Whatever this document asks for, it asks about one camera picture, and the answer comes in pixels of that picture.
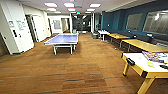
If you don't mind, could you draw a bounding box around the ceiling light panel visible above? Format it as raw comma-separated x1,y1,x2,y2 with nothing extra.
62,2,76,8
88,3,102,8
43,2,58,8

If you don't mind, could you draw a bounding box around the black air hockey striker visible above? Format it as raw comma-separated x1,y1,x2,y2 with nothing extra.
159,64,168,70

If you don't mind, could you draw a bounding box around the yellow air hockey puck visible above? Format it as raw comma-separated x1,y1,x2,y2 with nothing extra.
147,61,156,68

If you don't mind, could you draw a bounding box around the small white table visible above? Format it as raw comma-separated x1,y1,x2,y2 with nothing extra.
97,30,110,42

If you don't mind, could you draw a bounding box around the long yellow wooden table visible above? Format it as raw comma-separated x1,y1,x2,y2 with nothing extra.
121,38,168,54
106,32,130,48

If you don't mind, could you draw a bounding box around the glass wall window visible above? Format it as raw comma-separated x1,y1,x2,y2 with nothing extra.
142,9,168,35
125,12,144,32

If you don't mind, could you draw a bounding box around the yellow air hockey table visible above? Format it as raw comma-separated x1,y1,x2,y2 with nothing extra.
121,51,168,94

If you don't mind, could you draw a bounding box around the blue ping pong table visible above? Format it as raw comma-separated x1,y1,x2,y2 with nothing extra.
44,31,80,56

